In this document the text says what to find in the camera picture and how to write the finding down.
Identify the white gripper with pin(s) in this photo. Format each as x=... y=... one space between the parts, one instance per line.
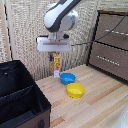
x=53 y=44

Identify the granola bar box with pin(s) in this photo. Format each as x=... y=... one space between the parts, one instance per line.
x=57 y=65

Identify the dark brown drawer cabinet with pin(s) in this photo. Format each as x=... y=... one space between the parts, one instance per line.
x=110 y=46

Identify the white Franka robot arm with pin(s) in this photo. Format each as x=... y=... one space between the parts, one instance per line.
x=60 y=16

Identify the black fabric storage box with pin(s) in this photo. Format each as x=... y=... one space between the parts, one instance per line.
x=20 y=96

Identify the blue bowl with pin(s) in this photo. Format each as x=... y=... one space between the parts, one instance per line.
x=67 y=78

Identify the yellow bowl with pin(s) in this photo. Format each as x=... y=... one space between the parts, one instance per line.
x=75 y=90

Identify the beige woven curtain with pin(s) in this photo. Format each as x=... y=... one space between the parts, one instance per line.
x=23 y=30

